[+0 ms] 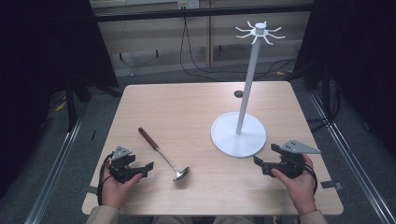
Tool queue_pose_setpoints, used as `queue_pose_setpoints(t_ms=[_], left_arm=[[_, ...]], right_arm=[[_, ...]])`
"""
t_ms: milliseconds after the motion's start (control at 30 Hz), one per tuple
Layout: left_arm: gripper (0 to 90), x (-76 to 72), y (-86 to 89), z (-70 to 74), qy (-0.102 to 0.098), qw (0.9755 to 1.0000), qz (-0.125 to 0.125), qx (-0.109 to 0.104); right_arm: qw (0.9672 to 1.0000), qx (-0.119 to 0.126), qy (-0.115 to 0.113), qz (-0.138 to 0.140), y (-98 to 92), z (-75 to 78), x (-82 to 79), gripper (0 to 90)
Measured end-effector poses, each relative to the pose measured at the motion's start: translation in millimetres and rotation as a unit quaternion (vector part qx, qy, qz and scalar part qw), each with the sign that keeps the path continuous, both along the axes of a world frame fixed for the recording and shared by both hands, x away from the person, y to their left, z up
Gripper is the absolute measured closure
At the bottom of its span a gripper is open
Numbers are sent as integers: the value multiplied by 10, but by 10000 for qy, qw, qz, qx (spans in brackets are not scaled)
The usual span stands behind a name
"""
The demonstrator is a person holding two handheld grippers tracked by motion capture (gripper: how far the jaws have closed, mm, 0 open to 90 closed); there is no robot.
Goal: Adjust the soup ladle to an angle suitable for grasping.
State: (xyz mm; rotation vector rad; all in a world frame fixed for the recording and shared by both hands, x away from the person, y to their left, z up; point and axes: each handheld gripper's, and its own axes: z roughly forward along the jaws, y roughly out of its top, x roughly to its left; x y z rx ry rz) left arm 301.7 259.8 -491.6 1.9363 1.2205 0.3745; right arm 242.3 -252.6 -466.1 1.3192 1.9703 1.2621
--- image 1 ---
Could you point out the person's right hand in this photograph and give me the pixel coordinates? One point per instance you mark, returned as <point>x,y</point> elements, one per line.
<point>299,189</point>

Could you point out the black curtain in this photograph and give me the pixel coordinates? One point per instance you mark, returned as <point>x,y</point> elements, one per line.
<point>358,56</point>
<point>46,46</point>

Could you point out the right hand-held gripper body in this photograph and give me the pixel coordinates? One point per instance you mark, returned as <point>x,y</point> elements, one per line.
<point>291,163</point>

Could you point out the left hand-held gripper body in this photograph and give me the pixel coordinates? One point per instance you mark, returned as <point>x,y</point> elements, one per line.
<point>123,174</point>

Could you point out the grey tape strip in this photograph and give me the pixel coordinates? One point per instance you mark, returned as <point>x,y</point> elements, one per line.
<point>90,189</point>
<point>331,185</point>

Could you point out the black horizontal bar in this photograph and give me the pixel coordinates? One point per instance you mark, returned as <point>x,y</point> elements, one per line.
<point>186,13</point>

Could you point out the person's left hand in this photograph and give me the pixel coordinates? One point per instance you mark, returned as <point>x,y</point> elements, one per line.
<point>115,193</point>

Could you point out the white hook rack stand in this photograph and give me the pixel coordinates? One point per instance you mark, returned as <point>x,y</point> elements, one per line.
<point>239,137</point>

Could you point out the metal floor rail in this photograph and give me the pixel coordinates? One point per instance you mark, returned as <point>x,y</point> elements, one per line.
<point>53,174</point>
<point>351,155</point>

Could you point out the white wall socket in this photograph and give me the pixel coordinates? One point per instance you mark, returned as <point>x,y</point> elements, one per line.
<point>188,3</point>

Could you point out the black metal stand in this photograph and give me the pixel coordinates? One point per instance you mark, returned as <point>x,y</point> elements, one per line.
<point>71,102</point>

